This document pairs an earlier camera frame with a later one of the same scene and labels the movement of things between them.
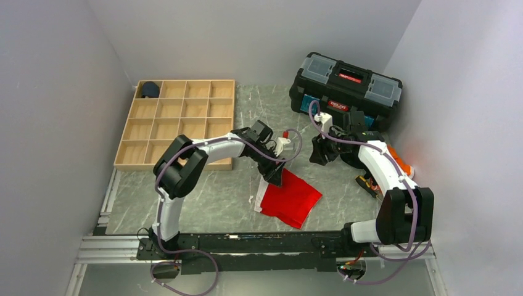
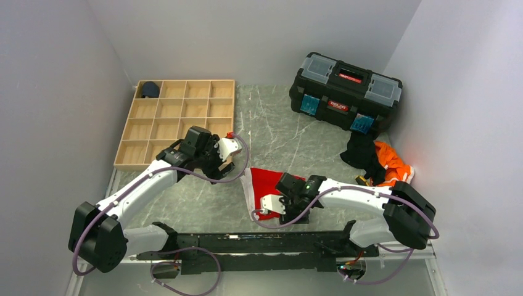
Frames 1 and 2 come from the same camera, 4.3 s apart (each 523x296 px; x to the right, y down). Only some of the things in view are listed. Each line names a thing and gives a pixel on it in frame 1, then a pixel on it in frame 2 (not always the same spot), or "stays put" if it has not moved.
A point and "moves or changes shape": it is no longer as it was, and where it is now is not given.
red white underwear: [292, 202] moves or changes shape
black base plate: [227, 253] stays put
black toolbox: [339, 87] stays put
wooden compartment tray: [163, 110] stays put
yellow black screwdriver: [366, 184] stays put
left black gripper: [268, 169] -> [214, 172]
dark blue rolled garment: [150, 89] stays put
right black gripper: [318, 155] -> [288, 215]
